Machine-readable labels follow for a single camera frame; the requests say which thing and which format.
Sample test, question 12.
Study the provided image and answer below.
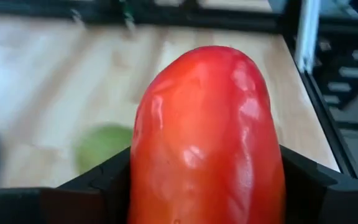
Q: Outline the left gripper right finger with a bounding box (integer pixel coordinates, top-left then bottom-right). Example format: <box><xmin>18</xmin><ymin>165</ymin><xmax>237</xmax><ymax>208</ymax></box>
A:
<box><xmin>280</xmin><ymin>144</ymin><xmax>358</xmax><ymax>224</ymax></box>

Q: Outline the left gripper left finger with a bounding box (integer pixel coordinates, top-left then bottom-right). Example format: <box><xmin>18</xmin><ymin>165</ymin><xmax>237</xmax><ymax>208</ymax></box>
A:
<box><xmin>0</xmin><ymin>146</ymin><xmax>133</xmax><ymax>224</ymax></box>

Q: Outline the red-orange mango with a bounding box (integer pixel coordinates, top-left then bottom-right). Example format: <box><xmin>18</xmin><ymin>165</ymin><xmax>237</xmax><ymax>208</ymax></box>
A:
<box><xmin>127</xmin><ymin>45</ymin><xmax>287</xmax><ymax>224</ymax></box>

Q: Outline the green pear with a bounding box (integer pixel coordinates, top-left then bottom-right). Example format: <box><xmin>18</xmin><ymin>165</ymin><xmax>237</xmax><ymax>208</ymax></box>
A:
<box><xmin>74</xmin><ymin>124</ymin><xmax>134</xmax><ymax>175</ymax></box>

